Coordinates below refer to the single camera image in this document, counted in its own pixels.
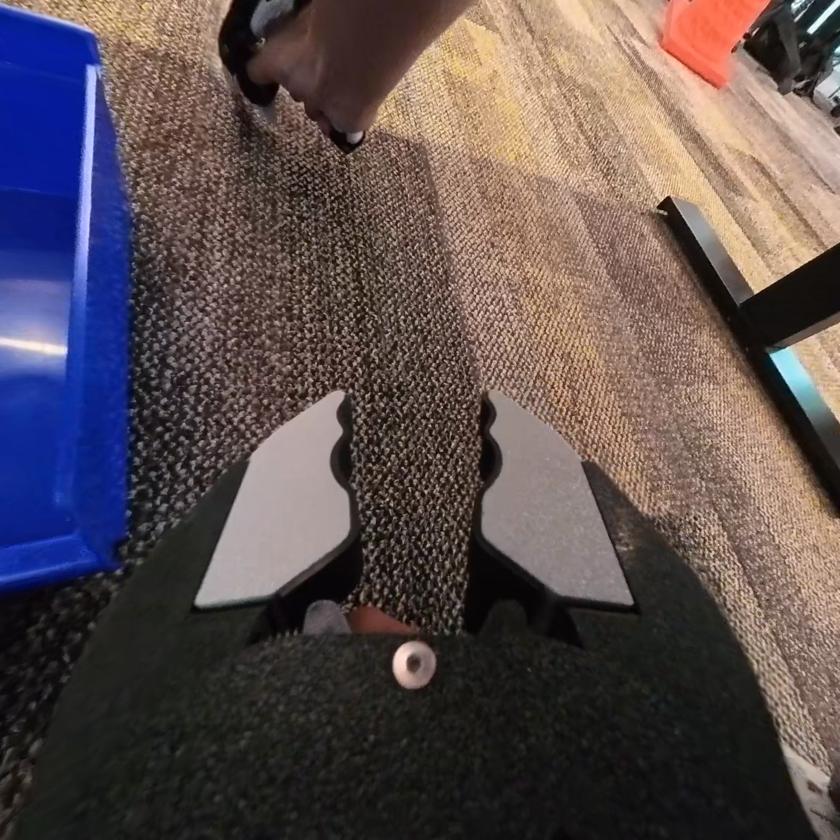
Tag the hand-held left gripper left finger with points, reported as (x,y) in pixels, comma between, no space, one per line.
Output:
(278,519)

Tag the person's right hand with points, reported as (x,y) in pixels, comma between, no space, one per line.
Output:
(355,59)

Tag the orange striped traffic cone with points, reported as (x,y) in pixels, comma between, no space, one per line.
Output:
(715,37)

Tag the black table leg frame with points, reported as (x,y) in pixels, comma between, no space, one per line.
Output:
(775,315)

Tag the blue plastic bin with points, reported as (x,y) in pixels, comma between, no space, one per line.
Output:
(53,328)

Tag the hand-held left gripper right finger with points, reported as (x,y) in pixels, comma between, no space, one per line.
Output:
(554,519)

